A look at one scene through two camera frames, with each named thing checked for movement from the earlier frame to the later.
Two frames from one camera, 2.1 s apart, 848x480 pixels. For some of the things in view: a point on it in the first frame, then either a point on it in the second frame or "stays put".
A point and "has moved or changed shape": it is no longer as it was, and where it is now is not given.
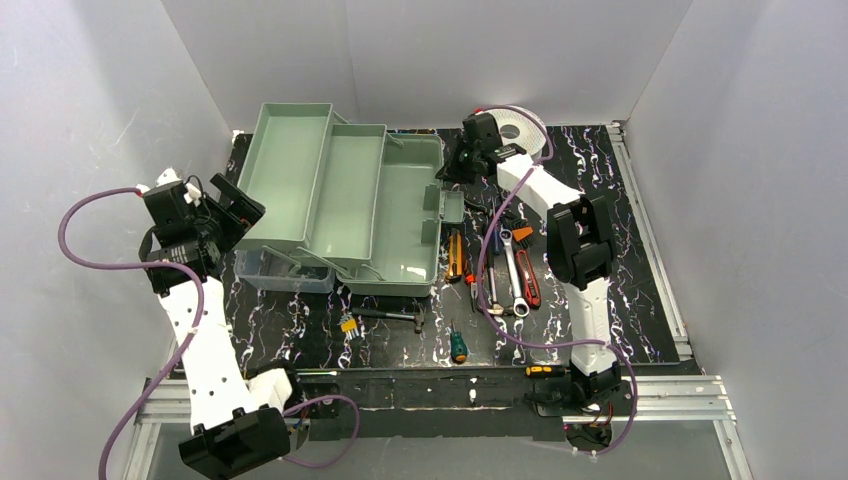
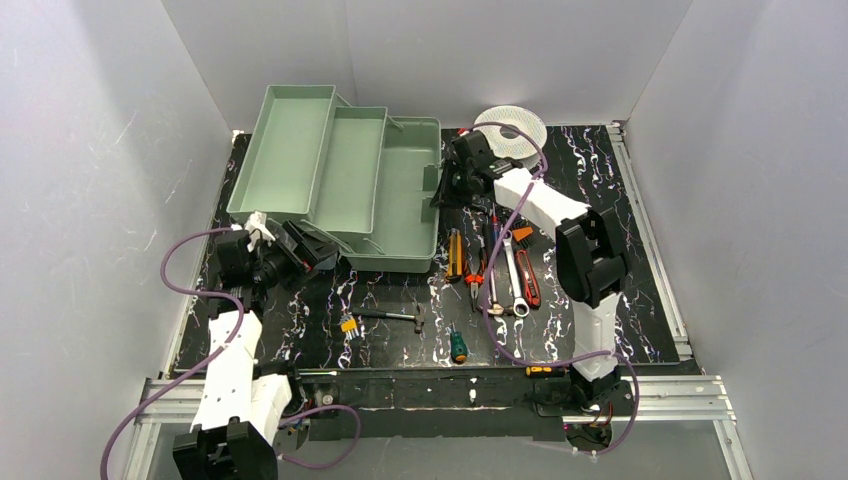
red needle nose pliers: x=471 y=277 stays put
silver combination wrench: x=521 y=305 stays put
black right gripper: x=457 y=164 -> x=453 y=178
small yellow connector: x=349 y=324 stays put
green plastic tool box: x=369 y=203 has moved or changed shape
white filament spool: x=519 y=129 stays put
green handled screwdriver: x=458 y=347 stays put
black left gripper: x=229 y=208 -> x=296 y=244
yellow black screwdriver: x=545 y=371 stays put
